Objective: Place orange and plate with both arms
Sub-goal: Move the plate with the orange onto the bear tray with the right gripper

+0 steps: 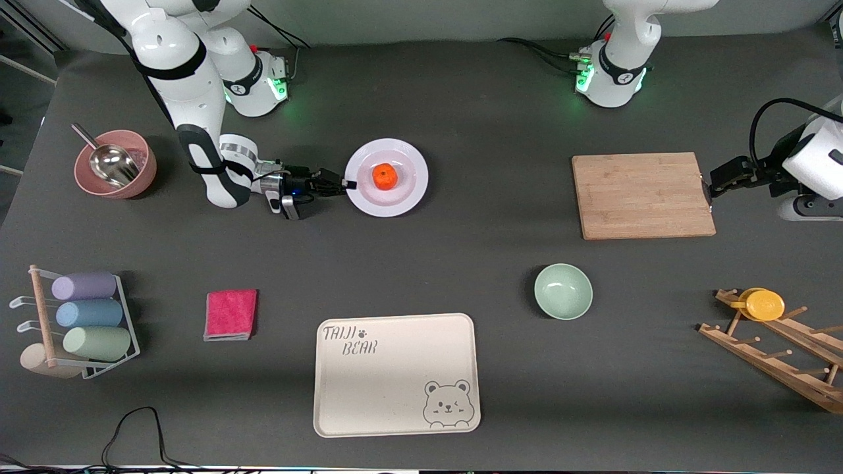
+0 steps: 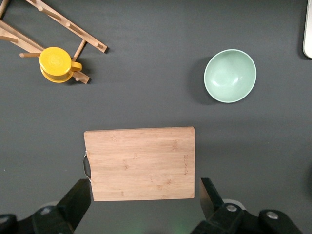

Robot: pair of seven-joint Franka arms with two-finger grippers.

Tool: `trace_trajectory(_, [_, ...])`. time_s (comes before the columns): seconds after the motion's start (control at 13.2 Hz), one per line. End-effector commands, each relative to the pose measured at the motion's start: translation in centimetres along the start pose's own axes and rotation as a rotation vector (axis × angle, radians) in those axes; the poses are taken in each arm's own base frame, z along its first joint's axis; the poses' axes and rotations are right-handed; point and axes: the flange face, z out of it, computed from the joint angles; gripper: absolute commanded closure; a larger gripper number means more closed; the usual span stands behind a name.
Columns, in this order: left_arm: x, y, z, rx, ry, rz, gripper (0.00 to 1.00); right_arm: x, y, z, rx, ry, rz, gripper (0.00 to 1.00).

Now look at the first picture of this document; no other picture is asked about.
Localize wooden peg rack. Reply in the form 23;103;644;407
698;288;843;415

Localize black base cables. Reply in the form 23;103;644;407
495;14;616;76
247;7;313;83

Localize cream bear print tray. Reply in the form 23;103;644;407
313;313;481;438

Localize yellow cup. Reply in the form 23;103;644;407
730;288;786;322

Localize black looped cable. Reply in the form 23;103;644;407
101;406;193;470

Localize purple cup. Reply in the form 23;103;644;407
51;271;118;302

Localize white wire cup rack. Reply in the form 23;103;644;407
9;265;141;381

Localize beige cup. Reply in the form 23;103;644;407
20;342;83;379

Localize metal scoop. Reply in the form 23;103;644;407
71;123;141;189

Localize pale green cup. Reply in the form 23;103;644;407
63;326;132;362

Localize pink folded cloth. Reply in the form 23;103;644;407
203;289;259;342

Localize mint green bowl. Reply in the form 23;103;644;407
533;263;593;321

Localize black right base cables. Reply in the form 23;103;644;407
247;7;313;83

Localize pink bowl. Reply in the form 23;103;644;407
74;130;158;199

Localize white round plate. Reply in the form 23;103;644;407
344;138;429;218

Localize black left base cables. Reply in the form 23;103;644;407
495;14;616;76

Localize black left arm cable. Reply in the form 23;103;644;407
749;97;843;174

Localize blue cup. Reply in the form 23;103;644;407
55;300;124;329

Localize wooden cutting board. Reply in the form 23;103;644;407
572;152;717;241

